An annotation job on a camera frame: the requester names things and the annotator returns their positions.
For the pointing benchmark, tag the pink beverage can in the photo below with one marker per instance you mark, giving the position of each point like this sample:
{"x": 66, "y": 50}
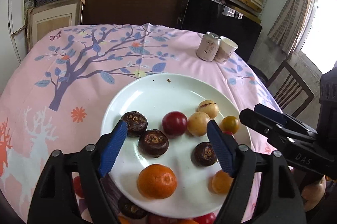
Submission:
{"x": 208, "y": 47}

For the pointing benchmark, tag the small red cherry tomato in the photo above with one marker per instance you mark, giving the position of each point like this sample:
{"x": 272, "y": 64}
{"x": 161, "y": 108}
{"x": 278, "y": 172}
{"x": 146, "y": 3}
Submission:
{"x": 77, "y": 187}

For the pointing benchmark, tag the striped pepino melon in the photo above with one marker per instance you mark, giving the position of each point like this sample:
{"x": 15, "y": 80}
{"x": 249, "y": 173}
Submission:
{"x": 209, "y": 107}

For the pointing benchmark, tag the dark wooden chair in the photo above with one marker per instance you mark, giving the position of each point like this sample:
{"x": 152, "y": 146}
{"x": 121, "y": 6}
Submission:
{"x": 291, "y": 88}

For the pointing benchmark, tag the white paper cup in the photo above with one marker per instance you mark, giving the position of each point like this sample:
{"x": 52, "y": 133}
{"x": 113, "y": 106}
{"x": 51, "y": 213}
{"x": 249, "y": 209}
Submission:
{"x": 226, "y": 49}

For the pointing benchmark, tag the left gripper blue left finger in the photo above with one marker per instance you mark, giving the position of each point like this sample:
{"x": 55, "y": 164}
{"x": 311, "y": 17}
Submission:
{"x": 54, "y": 198}

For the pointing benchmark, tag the white oval plate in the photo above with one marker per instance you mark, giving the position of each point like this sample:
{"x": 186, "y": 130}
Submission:
{"x": 155, "y": 96}

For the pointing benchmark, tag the orange cherry tomato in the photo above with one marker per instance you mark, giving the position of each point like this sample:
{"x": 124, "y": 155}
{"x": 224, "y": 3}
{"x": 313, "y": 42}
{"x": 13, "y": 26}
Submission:
{"x": 221, "y": 183}

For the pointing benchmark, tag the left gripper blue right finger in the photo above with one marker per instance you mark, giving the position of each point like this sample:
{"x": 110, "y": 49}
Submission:
{"x": 278, "y": 201}

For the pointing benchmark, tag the pale yellow small fruit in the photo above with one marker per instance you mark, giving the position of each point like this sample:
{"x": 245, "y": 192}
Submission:
{"x": 197, "y": 123}

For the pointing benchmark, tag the right bright window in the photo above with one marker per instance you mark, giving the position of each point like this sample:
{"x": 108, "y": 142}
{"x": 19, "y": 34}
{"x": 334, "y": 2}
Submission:
{"x": 317, "y": 43}

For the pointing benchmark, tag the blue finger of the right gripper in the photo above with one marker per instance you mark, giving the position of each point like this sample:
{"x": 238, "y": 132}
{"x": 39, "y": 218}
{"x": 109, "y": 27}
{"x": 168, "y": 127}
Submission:
{"x": 278, "y": 117}
{"x": 262, "y": 125}

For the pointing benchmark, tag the dark water chestnut front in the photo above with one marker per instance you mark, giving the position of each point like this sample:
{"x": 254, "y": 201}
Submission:
{"x": 153, "y": 143}

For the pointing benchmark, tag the dark wooden cabinet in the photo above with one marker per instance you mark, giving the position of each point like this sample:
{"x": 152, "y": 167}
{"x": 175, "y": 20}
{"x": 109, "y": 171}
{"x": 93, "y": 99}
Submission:
{"x": 168, "y": 13}

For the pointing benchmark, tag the large orange mandarin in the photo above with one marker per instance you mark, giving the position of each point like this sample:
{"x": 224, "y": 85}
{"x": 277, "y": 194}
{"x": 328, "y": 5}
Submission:
{"x": 157, "y": 182}

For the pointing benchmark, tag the beige checkered curtain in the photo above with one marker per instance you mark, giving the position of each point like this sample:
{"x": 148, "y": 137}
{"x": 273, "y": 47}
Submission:
{"x": 288, "y": 25}

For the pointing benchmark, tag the person's right hand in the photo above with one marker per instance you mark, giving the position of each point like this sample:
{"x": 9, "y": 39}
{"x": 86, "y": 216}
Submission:
{"x": 312, "y": 194}

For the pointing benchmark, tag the framed picture leaning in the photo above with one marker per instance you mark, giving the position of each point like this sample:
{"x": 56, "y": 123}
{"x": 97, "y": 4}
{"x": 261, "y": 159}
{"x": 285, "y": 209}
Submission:
{"x": 52, "y": 16}

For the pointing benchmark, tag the pink deer print tablecloth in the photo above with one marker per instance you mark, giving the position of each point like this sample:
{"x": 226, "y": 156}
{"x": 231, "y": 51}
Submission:
{"x": 57, "y": 97}

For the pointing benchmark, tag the yellow orange tomato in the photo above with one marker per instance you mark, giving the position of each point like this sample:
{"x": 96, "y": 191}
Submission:
{"x": 230, "y": 123}

